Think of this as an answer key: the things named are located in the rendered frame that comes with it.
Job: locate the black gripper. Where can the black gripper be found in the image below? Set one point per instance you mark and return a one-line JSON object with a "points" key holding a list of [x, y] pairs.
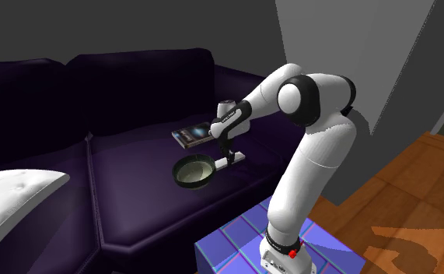
{"points": [[224, 144]]}

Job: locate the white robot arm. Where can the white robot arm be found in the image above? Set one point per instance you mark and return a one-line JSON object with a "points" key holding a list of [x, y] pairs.
{"points": [[312, 159]]}

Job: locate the dark blue book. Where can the dark blue book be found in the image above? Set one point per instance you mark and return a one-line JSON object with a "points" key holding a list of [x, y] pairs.
{"points": [[191, 134]]}

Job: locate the dark purple sofa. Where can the dark purple sofa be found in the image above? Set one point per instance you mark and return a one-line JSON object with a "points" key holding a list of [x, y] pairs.
{"points": [[142, 178]]}

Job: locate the blue tiled robot stand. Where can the blue tiled robot stand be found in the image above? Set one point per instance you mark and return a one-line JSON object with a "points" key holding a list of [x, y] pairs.
{"points": [[236, 237]]}

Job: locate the white tufted cushion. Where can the white tufted cushion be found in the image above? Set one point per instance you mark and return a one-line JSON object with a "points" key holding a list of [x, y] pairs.
{"points": [[9, 197]]}

